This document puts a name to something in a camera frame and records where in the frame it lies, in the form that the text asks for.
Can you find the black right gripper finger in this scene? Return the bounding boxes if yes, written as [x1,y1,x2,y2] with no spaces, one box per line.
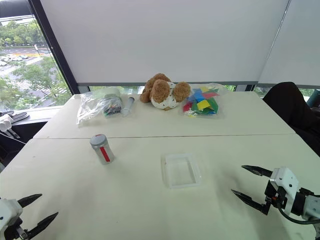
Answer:
[230,189,273,216]
[241,164,274,178]

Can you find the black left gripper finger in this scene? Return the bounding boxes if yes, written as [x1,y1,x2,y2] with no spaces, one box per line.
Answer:
[24,212,59,240]
[17,193,43,209]

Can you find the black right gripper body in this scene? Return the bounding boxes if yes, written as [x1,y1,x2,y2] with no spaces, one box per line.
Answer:
[264,179,289,209]

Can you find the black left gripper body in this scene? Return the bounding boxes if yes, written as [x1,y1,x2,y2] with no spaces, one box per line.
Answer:
[3,219,28,240]

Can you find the clear plastic tray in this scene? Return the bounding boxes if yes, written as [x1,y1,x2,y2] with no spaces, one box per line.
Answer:
[160,152,204,190]

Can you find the silver can red stripe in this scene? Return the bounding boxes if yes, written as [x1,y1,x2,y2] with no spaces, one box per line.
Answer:
[91,142,116,166]

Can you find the grey bottle cap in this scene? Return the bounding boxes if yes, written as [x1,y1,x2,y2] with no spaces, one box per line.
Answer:
[89,133,107,149]

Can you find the black chair with cloth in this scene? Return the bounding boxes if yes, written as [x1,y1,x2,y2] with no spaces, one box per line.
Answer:
[262,81,320,159]

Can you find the white plastic parts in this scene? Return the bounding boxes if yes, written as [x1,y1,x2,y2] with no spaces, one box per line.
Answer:
[0,118,14,133]

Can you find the black slipper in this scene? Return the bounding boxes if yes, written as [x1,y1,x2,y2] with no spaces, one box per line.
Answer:
[0,110,31,124]

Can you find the bag of coloured blocks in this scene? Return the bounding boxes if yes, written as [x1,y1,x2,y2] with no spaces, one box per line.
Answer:
[178,82,229,120]

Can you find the teal object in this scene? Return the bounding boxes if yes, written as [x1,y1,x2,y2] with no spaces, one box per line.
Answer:
[305,89,320,109]

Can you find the clear bag of markers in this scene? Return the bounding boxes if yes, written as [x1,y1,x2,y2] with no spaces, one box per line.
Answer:
[75,90,124,126]

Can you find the narrow white roller blind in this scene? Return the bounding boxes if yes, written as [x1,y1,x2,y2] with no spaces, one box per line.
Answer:
[257,0,320,90]

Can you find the brown plush teddy bear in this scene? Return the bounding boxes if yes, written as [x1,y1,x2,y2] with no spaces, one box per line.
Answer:
[139,72,192,111]

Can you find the clear plastic syringe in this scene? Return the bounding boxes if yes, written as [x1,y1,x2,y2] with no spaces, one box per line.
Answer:
[121,96,136,117]

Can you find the wide white roller blind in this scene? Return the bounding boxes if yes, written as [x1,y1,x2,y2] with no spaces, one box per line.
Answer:
[39,0,291,87]

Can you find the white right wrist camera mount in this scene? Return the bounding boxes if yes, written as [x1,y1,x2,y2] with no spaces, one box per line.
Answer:
[269,166,300,216]

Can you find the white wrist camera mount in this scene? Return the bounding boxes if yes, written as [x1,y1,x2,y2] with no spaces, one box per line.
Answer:
[0,197,24,234]
[269,166,300,216]

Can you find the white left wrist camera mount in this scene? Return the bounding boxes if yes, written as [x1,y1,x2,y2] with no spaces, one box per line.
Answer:
[0,197,24,234]

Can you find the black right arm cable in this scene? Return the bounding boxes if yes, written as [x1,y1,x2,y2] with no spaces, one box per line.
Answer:
[278,206,320,225]

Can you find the black window frame pillar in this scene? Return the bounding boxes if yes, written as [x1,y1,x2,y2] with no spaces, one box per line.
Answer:
[26,0,81,96]

